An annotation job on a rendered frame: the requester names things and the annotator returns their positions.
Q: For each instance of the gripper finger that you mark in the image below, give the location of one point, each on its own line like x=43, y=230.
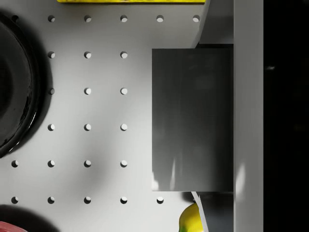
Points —
x=217, y=24
x=217, y=215

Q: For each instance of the grey cube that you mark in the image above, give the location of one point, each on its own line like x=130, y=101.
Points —
x=190, y=120

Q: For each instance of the banana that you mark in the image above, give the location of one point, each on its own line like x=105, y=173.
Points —
x=190, y=220

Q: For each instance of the yellow basket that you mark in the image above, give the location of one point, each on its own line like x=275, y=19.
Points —
x=130, y=1

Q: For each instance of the red plate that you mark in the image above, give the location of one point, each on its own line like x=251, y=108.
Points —
x=8, y=227

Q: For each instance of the black plate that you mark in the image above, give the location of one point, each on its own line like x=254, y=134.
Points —
x=14, y=84

